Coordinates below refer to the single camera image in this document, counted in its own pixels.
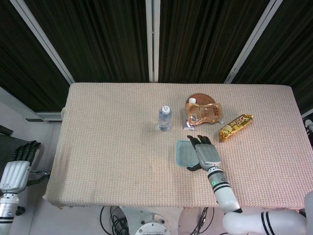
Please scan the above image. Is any gold foil snack pack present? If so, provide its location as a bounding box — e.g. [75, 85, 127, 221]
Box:
[218, 113, 254, 143]

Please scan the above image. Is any blue translucent container lid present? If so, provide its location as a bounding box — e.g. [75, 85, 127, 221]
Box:
[175, 139, 200, 167]

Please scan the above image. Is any brown woven wicker coaster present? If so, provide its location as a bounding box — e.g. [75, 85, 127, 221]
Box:
[185, 93, 216, 108]

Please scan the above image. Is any white frame post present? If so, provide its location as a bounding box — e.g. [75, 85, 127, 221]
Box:
[9, 0, 74, 84]
[145, 0, 159, 83]
[224, 0, 287, 84]

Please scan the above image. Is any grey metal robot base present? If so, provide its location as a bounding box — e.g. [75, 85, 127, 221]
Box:
[134, 212, 172, 235]

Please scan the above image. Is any clear plastic food container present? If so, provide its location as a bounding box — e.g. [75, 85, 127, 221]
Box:
[175, 140, 199, 167]

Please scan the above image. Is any purple toothpaste tube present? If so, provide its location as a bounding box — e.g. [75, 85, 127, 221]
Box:
[183, 97, 198, 130]

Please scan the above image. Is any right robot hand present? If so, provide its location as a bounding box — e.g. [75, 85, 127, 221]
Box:
[187, 135, 223, 171]

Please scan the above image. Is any black cable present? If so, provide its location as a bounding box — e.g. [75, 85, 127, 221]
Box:
[193, 207, 216, 235]
[100, 206, 135, 235]

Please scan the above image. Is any white frame base rail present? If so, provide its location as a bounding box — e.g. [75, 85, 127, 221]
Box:
[24, 111, 66, 123]

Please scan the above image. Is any black and white printed board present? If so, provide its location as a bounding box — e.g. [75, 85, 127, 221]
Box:
[302, 111, 313, 147]

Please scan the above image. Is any orange refill pouch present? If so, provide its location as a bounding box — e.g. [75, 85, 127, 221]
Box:
[185, 101, 225, 126]

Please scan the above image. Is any beige waffle weave tablecloth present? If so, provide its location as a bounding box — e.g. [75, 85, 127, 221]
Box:
[43, 82, 309, 211]

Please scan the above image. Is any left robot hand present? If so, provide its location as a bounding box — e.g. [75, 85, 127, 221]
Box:
[0, 141, 41, 194]

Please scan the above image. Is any clear plastic water bottle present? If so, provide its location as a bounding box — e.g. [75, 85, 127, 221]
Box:
[157, 105, 173, 132]

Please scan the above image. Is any dark pleated curtain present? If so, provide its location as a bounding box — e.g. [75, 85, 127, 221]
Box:
[158, 0, 272, 83]
[0, 0, 70, 112]
[25, 0, 150, 83]
[231, 0, 313, 115]

